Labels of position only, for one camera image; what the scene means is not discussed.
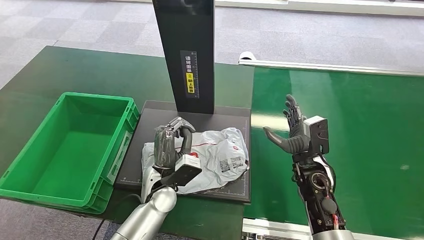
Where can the green plastic crate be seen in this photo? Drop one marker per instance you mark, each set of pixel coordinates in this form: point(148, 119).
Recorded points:
point(63, 159)

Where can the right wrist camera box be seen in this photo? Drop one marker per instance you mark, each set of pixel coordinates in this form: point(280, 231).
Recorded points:
point(318, 134)

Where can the black scanner base platform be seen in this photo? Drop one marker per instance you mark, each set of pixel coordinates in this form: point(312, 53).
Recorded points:
point(155, 116)

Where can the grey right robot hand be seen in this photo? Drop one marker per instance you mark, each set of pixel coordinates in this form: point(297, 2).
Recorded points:
point(294, 142)

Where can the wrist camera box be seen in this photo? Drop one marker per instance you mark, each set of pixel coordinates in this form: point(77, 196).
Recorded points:
point(185, 170)
point(318, 134)

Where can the white floor rail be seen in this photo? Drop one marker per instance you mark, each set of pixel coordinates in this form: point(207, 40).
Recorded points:
point(314, 6)

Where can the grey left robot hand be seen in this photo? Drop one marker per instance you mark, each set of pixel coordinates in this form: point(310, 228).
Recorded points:
point(164, 147)

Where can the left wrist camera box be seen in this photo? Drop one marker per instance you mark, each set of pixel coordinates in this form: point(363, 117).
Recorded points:
point(185, 170)

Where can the white red-printed plastic mailer package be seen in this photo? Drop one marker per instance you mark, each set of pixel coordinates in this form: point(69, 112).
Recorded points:
point(218, 152)

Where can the green conveyor belt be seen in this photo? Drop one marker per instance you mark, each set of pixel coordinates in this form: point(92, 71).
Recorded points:
point(364, 142)

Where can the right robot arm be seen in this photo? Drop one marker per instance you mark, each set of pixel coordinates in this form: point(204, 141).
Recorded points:
point(319, 198)

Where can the black scanner column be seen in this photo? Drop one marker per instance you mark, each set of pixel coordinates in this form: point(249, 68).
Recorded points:
point(185, 33)

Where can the silver conveyor side rail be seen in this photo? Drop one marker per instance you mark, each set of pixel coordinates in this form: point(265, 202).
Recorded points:
point(331, 67)

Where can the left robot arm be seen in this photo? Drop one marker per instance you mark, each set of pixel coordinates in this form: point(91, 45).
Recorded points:
point(149, 215)

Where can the yellow and black column label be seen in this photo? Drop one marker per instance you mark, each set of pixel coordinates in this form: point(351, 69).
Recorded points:
point(190, 74)

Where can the silver conveyor end frame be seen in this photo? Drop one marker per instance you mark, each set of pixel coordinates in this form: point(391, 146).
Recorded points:
point(265, 230)

